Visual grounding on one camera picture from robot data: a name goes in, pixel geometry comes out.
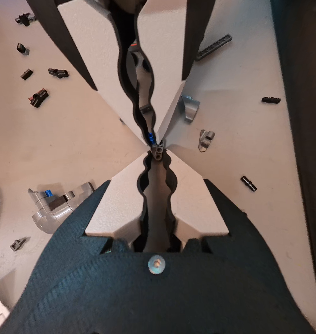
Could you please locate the dark grey triangular beam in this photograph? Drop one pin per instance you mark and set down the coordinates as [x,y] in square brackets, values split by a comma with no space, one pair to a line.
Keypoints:
[158,151]

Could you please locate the grey plate with holes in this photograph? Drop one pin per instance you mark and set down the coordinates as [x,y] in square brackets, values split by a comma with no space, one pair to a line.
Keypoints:
[218,45]

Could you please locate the black and grey connector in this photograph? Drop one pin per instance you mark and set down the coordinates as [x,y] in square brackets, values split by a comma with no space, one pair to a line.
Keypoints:
[21,48]

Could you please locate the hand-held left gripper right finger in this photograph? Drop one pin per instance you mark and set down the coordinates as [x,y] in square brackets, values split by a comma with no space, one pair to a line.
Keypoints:
[199,208]

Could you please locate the grey curved brick assembly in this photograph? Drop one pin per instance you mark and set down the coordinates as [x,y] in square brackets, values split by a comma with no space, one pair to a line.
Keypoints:
[51,216]

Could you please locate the black perforated mat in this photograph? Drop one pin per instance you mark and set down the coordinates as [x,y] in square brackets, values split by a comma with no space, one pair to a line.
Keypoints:
[301,130]

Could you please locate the grey angled connector piece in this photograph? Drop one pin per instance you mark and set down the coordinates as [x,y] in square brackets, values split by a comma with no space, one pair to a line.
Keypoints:
[205,142]

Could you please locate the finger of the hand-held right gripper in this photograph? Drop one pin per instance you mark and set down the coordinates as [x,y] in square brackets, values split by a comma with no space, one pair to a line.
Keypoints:
[95,52]
[168,52]

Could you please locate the black cross connector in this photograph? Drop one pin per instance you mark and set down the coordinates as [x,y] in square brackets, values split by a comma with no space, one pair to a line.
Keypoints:
[24,20]

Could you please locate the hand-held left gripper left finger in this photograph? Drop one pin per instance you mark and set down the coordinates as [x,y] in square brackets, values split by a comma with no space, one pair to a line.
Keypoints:
[113,208]

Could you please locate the blue connector pin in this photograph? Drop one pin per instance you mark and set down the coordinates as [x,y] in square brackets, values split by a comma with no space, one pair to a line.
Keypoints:
[150,137]

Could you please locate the black connector pin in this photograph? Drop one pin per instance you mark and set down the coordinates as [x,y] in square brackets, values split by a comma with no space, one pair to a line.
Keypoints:
[248,184]
[271,100]

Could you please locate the small grey bracket piece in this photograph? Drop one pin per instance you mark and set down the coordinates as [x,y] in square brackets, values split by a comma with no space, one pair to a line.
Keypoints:
[17,244]

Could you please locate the silver curved panel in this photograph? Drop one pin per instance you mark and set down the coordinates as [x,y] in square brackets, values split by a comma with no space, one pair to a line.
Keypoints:
[190,111]

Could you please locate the short black connector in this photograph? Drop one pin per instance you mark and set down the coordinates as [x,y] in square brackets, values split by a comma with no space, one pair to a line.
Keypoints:
[26,74]

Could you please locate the long black connector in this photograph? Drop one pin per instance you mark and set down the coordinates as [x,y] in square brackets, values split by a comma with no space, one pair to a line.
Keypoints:
[58,73]

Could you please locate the black and brown connector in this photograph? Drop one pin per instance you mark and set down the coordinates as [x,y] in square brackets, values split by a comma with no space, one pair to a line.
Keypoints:
[39,97]

